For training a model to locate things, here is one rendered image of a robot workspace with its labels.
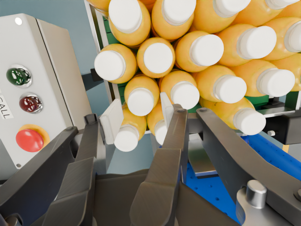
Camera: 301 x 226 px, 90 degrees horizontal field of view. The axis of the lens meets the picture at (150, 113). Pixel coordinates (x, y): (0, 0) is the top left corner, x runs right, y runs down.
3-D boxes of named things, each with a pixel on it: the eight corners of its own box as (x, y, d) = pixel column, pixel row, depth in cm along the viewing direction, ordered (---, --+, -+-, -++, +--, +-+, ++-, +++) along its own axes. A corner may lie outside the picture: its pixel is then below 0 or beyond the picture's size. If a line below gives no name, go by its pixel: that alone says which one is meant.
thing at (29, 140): (27, 150, 22) (21, 154, 21) (16, 128, 21) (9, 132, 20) (50, 146, 22) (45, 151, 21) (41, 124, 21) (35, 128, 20)
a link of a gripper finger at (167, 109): (165, 108, 14) (173, 106, 14) (159, 92, 20) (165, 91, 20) (168, 136, 15) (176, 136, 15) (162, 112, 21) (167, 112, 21)
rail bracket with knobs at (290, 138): (247, 128, 44) (276, 147, 34) (250, 104, 42) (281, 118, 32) (282, 123, 44) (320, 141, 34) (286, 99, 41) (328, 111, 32)
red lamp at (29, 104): (27, 111, 20) (20, 115, 19) (20, 96, 20) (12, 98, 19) (43, 109, 20) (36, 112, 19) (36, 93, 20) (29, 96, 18)
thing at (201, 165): (182, 148, 43) (195, 182, 31) (182, 141, 42) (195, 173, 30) (217, 143, 42) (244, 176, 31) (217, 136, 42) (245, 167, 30)
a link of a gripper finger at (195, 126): (177, 121, 12) (213, 116, 12) (169, 104, 17) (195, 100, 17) (178, 137, 13) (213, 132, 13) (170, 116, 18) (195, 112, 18)
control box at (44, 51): (53, 138, 33) (15, 171, 23) (12, 37, 26) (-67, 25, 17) (98, 132, 33) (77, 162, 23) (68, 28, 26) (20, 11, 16)
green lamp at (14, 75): (16, 86, 19) (7, 88, 18) (8, 68, 18) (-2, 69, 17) (32, 84, 19) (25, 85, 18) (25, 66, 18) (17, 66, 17)
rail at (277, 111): (122, 131, 38) (121, 137, 35) (122, 128, 38) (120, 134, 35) (283, 109, 37) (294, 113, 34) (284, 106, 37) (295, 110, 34)
